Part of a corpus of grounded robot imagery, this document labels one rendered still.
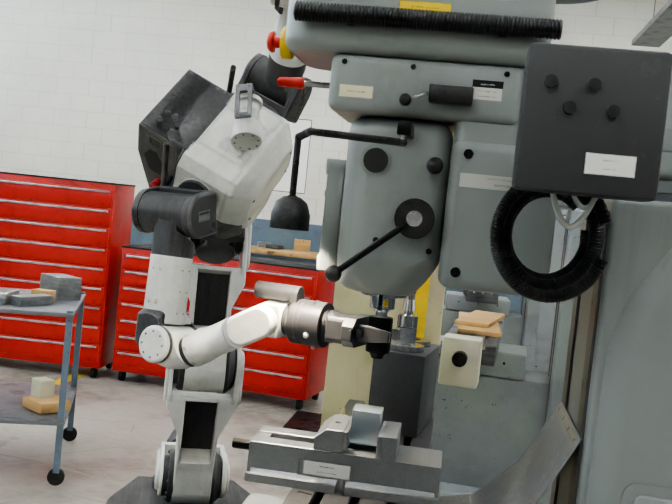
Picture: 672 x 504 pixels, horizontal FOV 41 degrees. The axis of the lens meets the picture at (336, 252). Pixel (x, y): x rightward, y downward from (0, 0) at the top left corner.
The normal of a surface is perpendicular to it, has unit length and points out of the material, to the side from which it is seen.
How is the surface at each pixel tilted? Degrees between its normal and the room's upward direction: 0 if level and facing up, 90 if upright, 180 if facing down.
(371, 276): 123
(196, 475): 104
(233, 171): 58
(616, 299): 90
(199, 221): 90
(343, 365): 90
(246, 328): 98
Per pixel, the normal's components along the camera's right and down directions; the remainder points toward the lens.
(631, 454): -0.14, 0.01
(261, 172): 0.75, 0.03
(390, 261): -0.17, 0.35
